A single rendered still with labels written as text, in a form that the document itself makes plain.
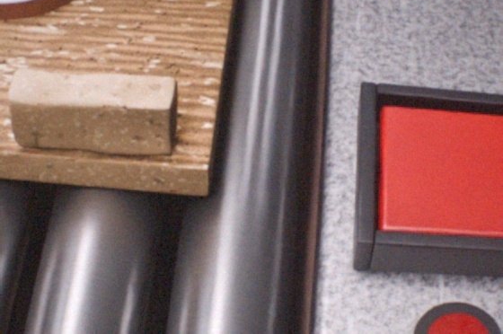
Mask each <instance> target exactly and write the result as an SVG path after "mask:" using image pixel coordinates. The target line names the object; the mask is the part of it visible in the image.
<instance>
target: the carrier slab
mask: <svg viewBox="0 0 503 334"><path fill-rule="evenodd" d="M236 5H237V0H72V1H71V2H69V3H67V4H64V5H63V6H60V7H58V8H57V9H55V10H52V11H49V12H47V13H43V14H39V15H35V16H31V17H26V18H20V19H17V20H0V179H10V180H30V181H40V182H50V183H61V184H71V185H83V186H94V187H104V188H114V189H136V190H145V191H150V192H159V193H170V194H181V195H193V196H207V194H208V193H209V191H210V190H211V183H212V177H213V170H214V158H215V151H216V140H217V134H218V127H219V120H220V114H221V109H222V101H223V95H224V89H225V77H226V71H227V65H228V58H229V52H230V46H231V40H232V34H233V28H234V17H235V10H236ZM21 68H26V69H31V70H36V71H41V72H50V73H58V74H67V75H107V74H110V75H145V76H158V77H171V78H175V79H176V80H177V83H178V111H177V130H176V135H175V138H174V149H173V152H172V155H169V156H161V155H142V154H103V153H95V152H90V151H85V150H80V149H55V148H41V147H30V146H22V145H18V144H17V143H16V141H15V140H14V135H13V130H12V128H11V121H10V110H9V106H8V102H7V93H8V91H9V89H10V86H11V83H12V80H13V75H14V72H15V71H16V70H17V69H21Z"/></svg>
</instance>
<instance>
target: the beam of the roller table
mask: <svg viewBox="0 0 503 334"><path fill-rule="evenodd" d="M326 41H327V49H326V64H325V79H324V95H323V125H322V155H321V169H320V185H319V199H318V215H317V223H316V230H315V245H314V260H313V288H312V302H311V311H310V317H309V330H308V334H413V331H414V329H415V326H416V323H417V321H418V320H419V318H420V317H421V316H422V315H423V314H424V313H425V312H427V311H428V310H430V309H431V308H433V307H435V306H436V305H439V304H441V303H449V302H457V301H458V302H463V303H471V304H474V305H476V306H477V307H481V308H482V309H483V310H484V311H485V312H487V313H489V314H490V316H492V317H493V318H494V320H495V321H496V322H497V324H498V326H499V327H500V330H501V333H502V334H503V277H477V276H458V275H439V274H429V273H427V274H420V273H410V272H404V273H400V272H390V271H372V270H370V269H369V267H368V270H359V269H353V268H352V246H353V242H354V214H355V182H356V150H357V106H358V101H359V94H360V87H361V84H362V82H372V83H375V85H377V84H379V83H383V84H404V85H416V86H427V87H430V88H437V89H448V90H459V91H470V92H490V93H500V94H503V0H329V5H328V21H327V35H326Z"/></svg>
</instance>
